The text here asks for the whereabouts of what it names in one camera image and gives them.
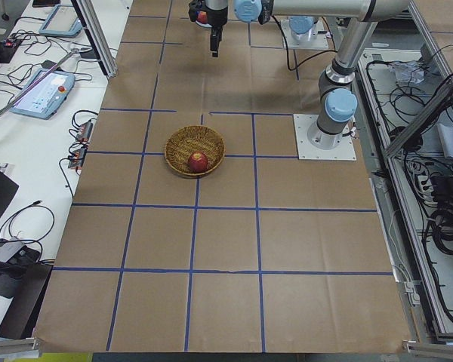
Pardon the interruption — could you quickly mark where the teach pendant near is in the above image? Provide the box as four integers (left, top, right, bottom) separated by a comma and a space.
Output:
10, 70, 76, 119

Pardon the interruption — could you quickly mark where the teach pendant far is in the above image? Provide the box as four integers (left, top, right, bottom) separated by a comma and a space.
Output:
39, 5, 83, 38

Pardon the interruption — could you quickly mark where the reacher grabber stick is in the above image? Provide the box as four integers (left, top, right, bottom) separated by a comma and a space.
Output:
0, 48, 79, 117

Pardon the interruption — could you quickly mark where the light blue plate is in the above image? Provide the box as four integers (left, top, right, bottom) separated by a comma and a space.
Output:
196, 20, 211, 28

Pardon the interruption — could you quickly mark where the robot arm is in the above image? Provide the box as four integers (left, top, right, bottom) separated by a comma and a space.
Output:
288, 16, 319, 41
233, 0, 409, 150

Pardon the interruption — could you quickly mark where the red apple in basket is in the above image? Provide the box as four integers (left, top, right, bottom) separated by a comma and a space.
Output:
187, 151, 208, 173

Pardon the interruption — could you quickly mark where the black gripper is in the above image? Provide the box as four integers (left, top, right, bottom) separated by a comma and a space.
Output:
188, 0, 227, 57

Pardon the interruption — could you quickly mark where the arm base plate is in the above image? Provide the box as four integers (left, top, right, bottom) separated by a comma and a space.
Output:
293, 114, 357, 161
281, 17, 329, 51

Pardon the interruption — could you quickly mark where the aluminium frame post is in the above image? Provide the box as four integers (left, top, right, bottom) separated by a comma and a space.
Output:
71, 0, 118, 79

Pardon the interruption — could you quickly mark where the teach pendant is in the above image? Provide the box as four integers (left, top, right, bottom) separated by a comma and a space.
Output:
10, 70, 76, 119
39, 5, 83, 38

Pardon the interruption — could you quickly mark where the red apple on plate front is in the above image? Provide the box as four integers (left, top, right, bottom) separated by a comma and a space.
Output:
197, 11, 208, 22

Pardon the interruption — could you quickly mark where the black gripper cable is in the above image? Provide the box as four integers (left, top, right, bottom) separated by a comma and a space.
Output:
270, 13, 339, 72

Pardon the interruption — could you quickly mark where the woven wicker basket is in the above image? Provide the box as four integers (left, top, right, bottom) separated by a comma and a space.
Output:
164, 125, 226, 177

